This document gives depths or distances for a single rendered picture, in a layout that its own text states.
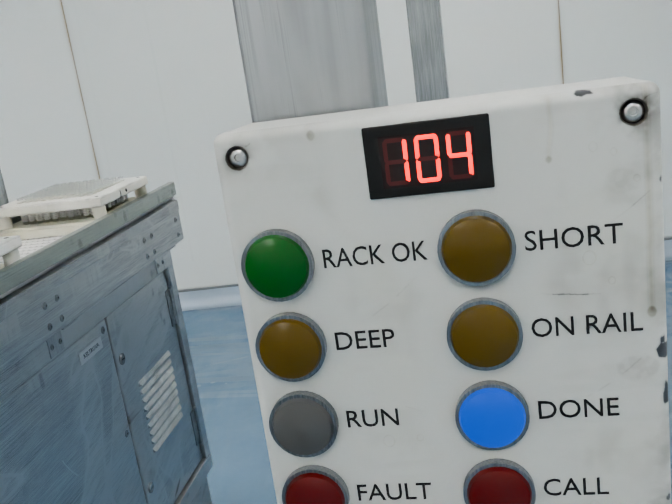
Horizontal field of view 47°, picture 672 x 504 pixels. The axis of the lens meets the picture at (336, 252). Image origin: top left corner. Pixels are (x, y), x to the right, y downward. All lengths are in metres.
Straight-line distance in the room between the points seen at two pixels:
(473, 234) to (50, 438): 1.25
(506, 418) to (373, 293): 0.07
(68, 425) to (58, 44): 2.89
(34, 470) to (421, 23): 1.03
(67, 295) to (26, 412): 0.21
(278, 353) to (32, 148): 4.01
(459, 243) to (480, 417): 0.07
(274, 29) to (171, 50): 3.63
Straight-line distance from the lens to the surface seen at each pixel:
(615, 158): 0.30
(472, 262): 0.30
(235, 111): 3.93
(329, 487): 0.35
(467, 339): 0.31
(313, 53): 0.36
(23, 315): 1.33
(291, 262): 0.31
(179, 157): 4.03
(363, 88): 0.36
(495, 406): 0.32
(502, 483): 0.34
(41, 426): 1.46
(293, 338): 0.32
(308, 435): 0.34
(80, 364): 1.57
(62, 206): 1.66
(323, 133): 0.30
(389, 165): 0.30
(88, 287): 1.51
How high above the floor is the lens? 1.24
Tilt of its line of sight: 15 degrees down
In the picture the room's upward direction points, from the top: 8 degrees counter-clockwise
